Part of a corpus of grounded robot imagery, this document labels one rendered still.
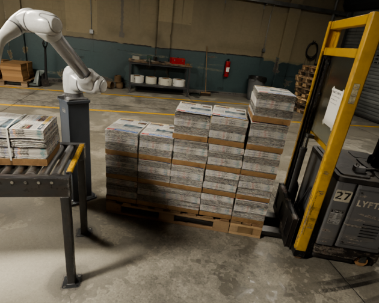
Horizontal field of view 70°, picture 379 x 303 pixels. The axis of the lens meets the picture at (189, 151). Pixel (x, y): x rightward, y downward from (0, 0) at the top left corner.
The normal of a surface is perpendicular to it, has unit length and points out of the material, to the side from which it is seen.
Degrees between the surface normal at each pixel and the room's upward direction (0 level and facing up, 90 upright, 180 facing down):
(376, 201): 90
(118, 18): 90
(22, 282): 0
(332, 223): 90
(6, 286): 0
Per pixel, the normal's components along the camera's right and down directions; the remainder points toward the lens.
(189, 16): 0.18, 0.40
